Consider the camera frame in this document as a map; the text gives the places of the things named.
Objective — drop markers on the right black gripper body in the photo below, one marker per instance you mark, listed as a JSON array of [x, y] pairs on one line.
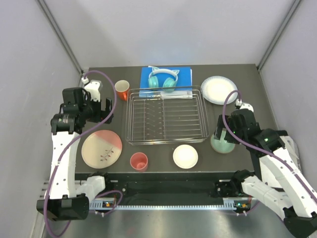
[[237, 133]]

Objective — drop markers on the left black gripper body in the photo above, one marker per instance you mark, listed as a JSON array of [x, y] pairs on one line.
[[92, 110]]

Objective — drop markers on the mint green bowl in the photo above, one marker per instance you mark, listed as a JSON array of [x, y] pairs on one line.
[[222, 146]]

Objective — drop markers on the white blue-rimmed plate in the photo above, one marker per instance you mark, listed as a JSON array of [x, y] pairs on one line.
[[215, 89]]

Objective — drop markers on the orange white bowl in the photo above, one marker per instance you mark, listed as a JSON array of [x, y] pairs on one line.
[[185, 156]]

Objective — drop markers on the chrome wire dish rack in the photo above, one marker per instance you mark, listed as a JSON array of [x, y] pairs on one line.
[[161, 117]]

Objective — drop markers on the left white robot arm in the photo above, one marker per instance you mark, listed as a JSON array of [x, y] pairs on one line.
[[63, 201]]

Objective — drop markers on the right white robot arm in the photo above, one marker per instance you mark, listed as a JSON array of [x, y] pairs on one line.
[[296, 205]]

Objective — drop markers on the orange mug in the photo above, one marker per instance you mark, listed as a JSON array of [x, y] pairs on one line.
[[122, 87]]

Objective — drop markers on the pink cream floral plate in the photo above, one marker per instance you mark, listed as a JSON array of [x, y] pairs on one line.
[[101, 149]]

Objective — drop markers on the blue book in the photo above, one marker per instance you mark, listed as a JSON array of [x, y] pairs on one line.
[[166, 82]]

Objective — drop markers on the white paper sheet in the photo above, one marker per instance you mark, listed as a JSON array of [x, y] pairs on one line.
[[293, 151]]

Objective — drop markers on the pink plastic cup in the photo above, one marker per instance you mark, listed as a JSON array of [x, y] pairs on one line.
[[139, 162]]

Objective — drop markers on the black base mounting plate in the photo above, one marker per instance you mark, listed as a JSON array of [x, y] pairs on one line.
[[179, 188]]

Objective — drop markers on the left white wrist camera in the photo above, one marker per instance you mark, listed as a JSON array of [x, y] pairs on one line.
[[94, 87]]

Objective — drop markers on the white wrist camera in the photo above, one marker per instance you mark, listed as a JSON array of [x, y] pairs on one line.
[[94, 87], [239, 104]]

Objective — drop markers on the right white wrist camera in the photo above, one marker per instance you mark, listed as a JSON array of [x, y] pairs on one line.
[[239, 104]]

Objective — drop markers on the grey slotted cable duct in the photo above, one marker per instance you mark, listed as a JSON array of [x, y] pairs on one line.
[[104, 205]]

